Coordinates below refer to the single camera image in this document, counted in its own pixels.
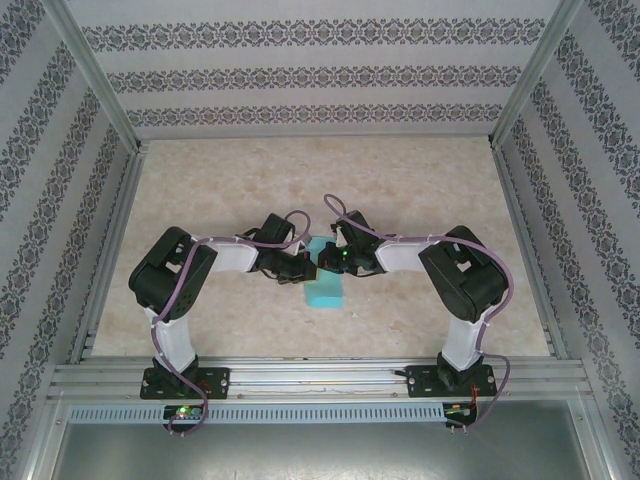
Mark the thin aluminium cross rail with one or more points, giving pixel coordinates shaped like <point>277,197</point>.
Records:
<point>320,136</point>

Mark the small circuit board with LEDs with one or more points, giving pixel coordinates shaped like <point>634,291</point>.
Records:
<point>457,412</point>
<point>182,413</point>

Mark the teal paper sheet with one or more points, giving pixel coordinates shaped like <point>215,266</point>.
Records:
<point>327,295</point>

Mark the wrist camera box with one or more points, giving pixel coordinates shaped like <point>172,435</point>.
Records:
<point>305,245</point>
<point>341,235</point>

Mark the aluminium frame post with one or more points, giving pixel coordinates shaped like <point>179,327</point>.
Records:
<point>98,75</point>
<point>533,75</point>

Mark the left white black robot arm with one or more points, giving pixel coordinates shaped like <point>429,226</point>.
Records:
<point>172,270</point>

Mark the long aluminium mounting rail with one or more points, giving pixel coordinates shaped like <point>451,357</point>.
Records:
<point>320,380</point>

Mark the aluminium side rail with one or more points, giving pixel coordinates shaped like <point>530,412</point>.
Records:
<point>118,225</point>
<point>515,200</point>

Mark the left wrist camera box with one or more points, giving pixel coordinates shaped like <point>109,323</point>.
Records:
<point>305,245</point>

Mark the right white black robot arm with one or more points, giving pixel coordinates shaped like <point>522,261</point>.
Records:
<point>470,280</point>

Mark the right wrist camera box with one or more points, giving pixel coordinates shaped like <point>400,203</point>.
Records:
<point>341,235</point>

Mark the grey metal sheet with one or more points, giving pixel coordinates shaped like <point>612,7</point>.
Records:
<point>320,450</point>

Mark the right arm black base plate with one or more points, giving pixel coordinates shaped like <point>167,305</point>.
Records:
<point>422,382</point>

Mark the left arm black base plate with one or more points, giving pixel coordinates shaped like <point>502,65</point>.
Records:
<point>220,382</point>

